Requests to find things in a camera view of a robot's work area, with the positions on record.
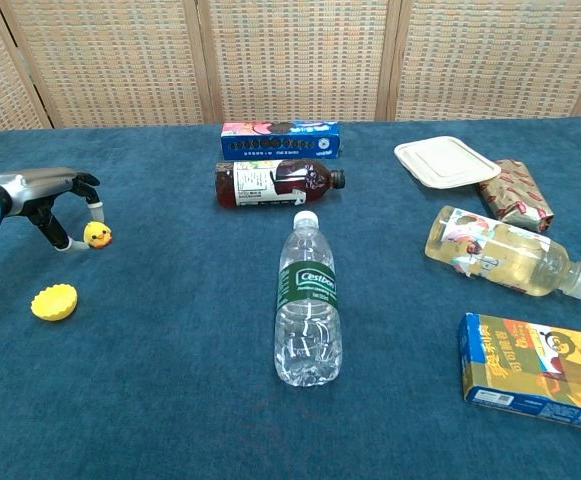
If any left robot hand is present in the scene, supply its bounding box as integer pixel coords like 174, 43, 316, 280
0, 167, 107, 252

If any small yellow rubber duck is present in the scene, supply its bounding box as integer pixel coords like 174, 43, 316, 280
83, 221, 114, 250

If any yellow scalloped dish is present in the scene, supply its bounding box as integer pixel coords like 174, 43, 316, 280
30, 283, 79, 322

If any blue tablecloth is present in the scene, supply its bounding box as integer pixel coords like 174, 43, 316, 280
0, 115, 581, 480

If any dark red tea bottle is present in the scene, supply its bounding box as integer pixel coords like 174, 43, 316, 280
214, 158, 347, 210

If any woven folding screen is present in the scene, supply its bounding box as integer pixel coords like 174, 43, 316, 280
0, 0, 581, 133

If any clear water bottle green label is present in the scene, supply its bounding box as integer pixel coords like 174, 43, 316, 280
273, 210, 344, 388

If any beige rectangular lid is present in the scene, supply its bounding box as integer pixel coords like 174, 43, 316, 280
393, 135, 502, 191

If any pale yellow drink bottle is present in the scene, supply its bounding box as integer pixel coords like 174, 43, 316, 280
424, 205, 581, 301

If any gold red wrapped snack pack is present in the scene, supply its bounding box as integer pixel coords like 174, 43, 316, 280
477, 159, 556, 234

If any blue yellow cookie box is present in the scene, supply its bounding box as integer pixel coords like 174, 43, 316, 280
458, 312, 581, 434

